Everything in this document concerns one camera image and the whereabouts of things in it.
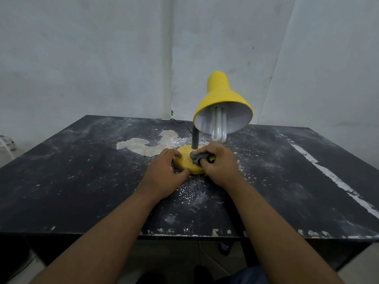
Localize person's left hand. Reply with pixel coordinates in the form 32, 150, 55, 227
138, 148, 190, 202

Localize person's right hand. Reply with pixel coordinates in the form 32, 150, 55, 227
198, 142, 248, 192

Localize grey cleaning cloth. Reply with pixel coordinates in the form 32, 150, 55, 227
189, 150, 209, 166

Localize yellow desk lamp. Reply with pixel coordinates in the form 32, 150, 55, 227
173, 71, 254, 175

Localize person's right forearm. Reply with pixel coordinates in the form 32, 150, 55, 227
228, 183, 346, 284

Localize person's left forearm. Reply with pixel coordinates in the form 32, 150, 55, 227
29, 186, 162, 284

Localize white fluorescent bulb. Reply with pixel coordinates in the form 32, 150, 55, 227
210, 107, 228, 144

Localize black worn table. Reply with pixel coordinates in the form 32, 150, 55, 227
0, 115, 379, 272

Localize person's dark blue trousers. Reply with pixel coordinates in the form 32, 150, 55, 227
214, 264, 267, 284

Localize black power cable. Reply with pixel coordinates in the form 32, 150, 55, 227
170, 118, 193, 134

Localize white object with dark strap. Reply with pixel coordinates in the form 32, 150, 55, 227
0, 135, 16, 152

